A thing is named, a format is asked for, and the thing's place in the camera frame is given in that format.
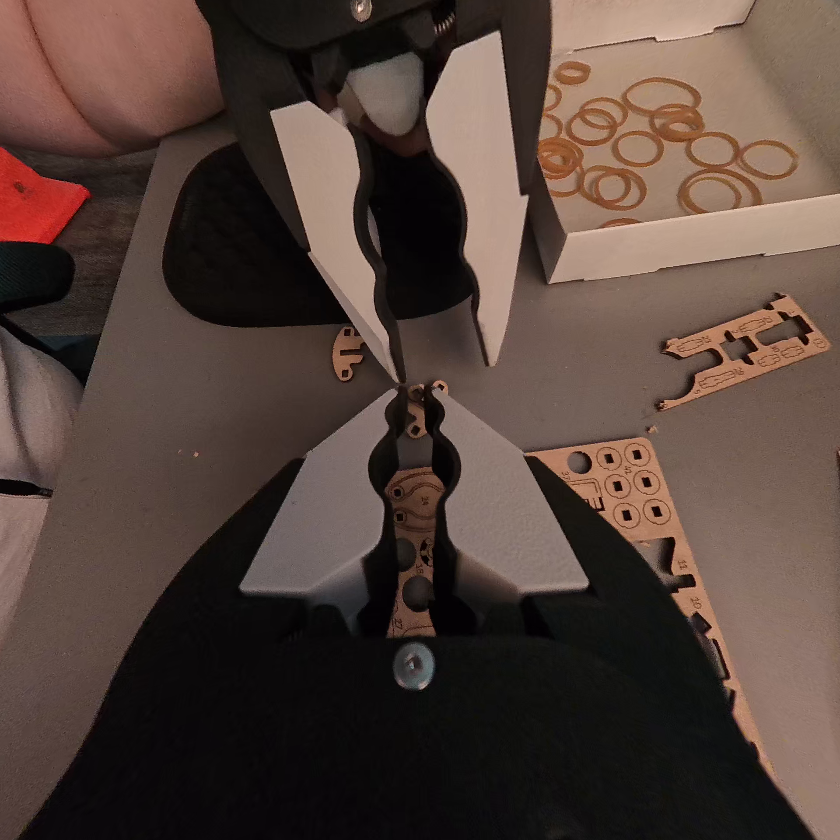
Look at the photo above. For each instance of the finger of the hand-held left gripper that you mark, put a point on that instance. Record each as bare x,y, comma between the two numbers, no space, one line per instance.
321,184
482,197

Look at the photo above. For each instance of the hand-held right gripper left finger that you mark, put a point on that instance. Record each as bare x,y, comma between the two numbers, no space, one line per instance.
315,525

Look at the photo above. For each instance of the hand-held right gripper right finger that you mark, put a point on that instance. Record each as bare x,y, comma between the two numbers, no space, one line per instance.
512,525

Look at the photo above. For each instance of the large wooden parts sheet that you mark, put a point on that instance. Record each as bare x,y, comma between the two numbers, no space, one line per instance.
630,469

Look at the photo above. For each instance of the small square-holed wooden part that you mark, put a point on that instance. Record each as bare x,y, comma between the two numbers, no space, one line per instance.
413,410

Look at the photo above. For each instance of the small curved wooden part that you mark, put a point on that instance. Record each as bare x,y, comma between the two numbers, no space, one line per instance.
341,367

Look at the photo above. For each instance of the narrow wooden parts strip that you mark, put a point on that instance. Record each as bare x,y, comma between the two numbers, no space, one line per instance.
695,346

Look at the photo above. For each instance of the person's left forearm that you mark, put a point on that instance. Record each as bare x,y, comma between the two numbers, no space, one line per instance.
98,65

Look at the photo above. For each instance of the pile of tan rubber bands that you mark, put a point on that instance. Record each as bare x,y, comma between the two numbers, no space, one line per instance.
558,148

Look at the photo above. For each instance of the black textured pad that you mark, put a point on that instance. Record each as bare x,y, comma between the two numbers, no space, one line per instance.
216,262

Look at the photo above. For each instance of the white cardboard box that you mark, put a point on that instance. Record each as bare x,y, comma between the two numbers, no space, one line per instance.
656,256

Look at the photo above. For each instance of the orange cloth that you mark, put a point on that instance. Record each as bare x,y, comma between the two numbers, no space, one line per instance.
33,197

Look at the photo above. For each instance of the person's white shirt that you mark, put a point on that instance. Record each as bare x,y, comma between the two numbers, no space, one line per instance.
33,426

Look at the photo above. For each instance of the dark teal chair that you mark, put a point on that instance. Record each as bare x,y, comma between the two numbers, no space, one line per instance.
33,275

